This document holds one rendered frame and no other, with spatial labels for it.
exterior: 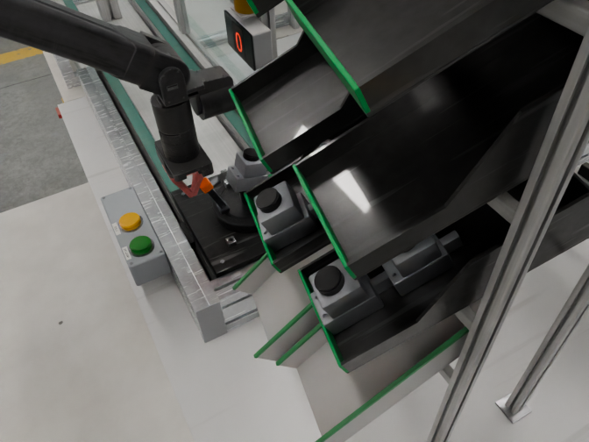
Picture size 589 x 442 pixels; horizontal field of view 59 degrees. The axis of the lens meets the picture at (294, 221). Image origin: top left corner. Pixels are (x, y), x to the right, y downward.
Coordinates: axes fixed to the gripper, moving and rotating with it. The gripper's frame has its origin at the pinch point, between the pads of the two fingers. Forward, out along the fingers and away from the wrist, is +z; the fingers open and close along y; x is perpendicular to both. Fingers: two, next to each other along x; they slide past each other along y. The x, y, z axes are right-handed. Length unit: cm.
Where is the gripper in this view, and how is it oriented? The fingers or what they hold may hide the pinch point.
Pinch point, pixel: (192, 192)
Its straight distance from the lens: 94.6
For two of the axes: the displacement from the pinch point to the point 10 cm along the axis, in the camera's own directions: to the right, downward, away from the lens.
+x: -8.8, 3.7, -3.1
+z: 0.3, 6.9, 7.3
